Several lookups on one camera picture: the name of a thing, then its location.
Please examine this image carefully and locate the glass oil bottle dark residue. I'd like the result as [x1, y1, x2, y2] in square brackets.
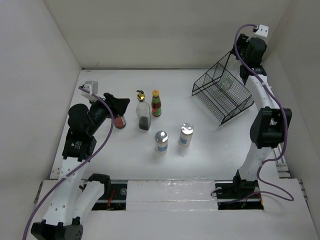
[136, 90, 151, 131]

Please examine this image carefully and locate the black wire basket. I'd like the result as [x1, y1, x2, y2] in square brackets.
[191, 52, 254, 125]

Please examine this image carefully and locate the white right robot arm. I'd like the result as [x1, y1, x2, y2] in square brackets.
[117, 31, 294, 204]

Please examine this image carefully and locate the red chili sauce bottle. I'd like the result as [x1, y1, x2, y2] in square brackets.
[151, 89, 162, 117]

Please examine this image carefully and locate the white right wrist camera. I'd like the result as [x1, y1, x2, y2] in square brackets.
[253, 24, 269, 38]

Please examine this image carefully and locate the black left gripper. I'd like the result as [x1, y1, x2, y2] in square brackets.
[86, 92, 129, 135]

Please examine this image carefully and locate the spice shaker blue label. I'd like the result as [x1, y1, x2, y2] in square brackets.
[178, 123, 194, 147]

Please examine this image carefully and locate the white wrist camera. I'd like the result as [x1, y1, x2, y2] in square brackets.
[79, 80, 99, 101]
[253, 24, 269, 38]

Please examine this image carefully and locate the soy sauce bottle black cap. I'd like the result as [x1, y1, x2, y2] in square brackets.
[114, 115, 127, 129]

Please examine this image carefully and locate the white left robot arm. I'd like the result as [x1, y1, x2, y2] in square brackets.
[25, 90, 129, 240]

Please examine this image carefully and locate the spice shaker silver lid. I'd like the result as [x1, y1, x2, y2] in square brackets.
[154, 130, 169, 154]

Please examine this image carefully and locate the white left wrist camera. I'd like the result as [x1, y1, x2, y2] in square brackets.
[79, 80, 99, 101]

